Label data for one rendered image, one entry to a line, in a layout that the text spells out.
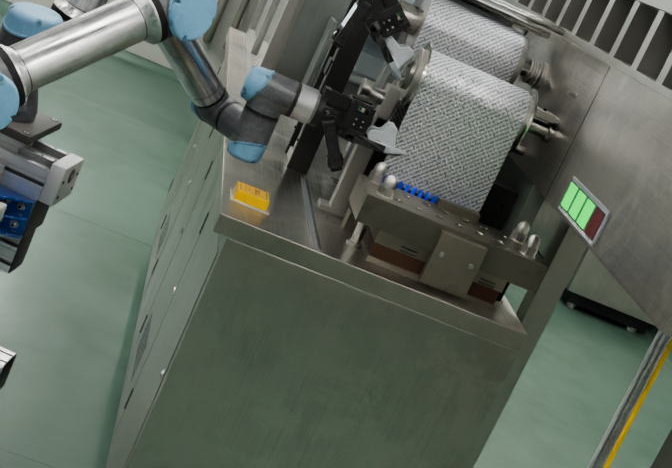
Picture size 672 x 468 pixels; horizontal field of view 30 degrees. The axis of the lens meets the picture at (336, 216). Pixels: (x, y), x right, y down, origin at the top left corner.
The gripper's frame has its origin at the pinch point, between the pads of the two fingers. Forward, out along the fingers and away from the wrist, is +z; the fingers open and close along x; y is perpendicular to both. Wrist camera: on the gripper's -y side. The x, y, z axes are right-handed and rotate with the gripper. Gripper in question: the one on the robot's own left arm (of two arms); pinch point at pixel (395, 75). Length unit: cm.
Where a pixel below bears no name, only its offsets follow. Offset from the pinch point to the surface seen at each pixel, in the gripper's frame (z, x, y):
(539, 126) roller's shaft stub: 24.0, -0.3, 23.0
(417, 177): 20.7, -5.1, -5.3
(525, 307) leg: 65, 10, 4
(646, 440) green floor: 234, 207, 35
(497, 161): 25.3, -5.1, 11.4
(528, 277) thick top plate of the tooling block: 44, -25, 6
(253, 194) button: 4.8, -17.5, -36.3
